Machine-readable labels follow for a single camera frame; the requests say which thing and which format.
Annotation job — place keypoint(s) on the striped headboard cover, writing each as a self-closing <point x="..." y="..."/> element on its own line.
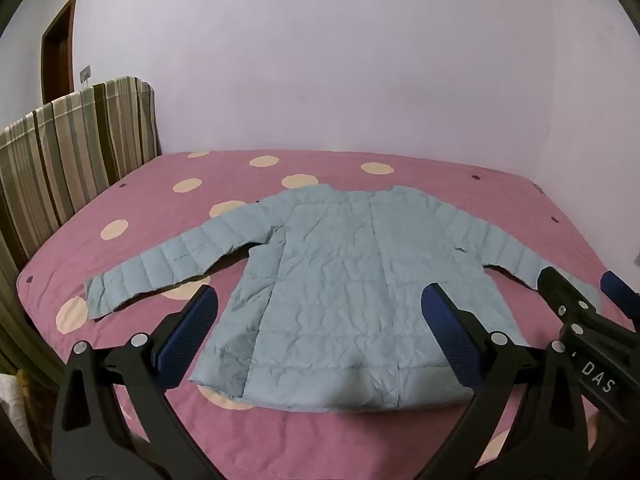
<point x="65" y="160"/>

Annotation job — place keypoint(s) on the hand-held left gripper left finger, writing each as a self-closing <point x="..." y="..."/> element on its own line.
<point x="196" y="316"/>

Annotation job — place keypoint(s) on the light blue quilted jacket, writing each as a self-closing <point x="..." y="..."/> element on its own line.
<point x="340" y="285"/>

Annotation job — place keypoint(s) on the brown wooden door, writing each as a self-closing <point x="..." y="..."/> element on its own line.
<point x="57" y="55"/>

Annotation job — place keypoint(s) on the white cloth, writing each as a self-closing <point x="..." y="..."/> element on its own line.
<point x="12" y="402"/>

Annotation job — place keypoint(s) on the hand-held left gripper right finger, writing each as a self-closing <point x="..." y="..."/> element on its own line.
<point x="442" y="317"/>

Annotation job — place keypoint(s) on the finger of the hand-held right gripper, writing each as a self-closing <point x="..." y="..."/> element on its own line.
<point x="562" y="295"/>
<point x="622" y="295"/>

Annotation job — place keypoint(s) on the pink polka dot bed sheet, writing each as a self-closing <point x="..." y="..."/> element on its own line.
<point x="150" y="220"/>

